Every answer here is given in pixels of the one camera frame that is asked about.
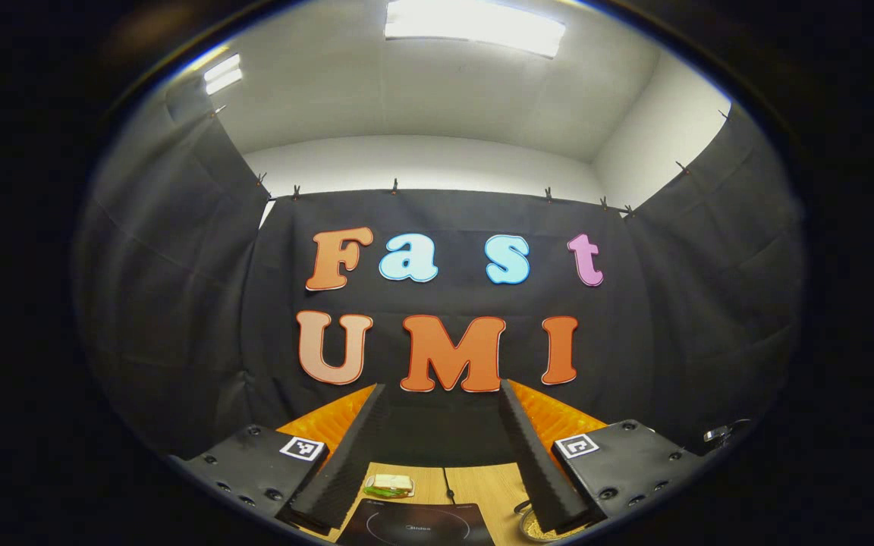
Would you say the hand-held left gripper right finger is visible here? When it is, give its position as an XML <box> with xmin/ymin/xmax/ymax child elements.
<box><xmin>499</xmin><ymin>379</ymin><xmax>707</xmax><ymax>534</ymax></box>

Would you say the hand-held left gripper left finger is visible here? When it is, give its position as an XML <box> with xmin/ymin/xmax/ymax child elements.
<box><xmin>170</xmin><ymin>383</ymin><xmax>388</xmax><ymax>537</ymax></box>

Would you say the stainless steel pot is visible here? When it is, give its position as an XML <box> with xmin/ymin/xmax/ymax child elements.
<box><xmin>514</xmin><ymin>499</ymin><xmax>589</xmax><ymax>544</ymax></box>

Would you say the black induction cooktop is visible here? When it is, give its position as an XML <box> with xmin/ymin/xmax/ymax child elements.
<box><xmin>337</xmin><ymin>498</ymin><xmax>495</xmax><ymax>546</ymax></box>

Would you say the heap of soybeans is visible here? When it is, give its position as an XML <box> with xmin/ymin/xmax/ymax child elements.
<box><xmin>530</xmin><ymin>519</ymin><xmax>586</xmax><ymax>542</ymax></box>

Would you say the sandwich with lettuce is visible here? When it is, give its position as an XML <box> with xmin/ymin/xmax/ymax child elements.
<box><xmin>365</xmin><ymin>474</ymin><xmax>413</xmax><ymax>497</ymax></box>

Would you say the row of black cloth clips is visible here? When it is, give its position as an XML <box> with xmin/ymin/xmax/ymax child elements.
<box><xmin>212</xmin><ymin>108</ymin><xmax>731</xmax><ymax>218</ymax></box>

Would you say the narrow ceiling light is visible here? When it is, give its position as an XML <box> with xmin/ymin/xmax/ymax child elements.
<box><xmin>203</xmin><ymin>53</ymin><xmax>244</xmax><ymax>96</ymax></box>

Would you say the large ceiling light panel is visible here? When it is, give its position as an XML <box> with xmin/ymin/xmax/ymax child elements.
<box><xmin>384</xmin><ymin>0</ymin><xmax>567</xmax><ymax>59</ymax></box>

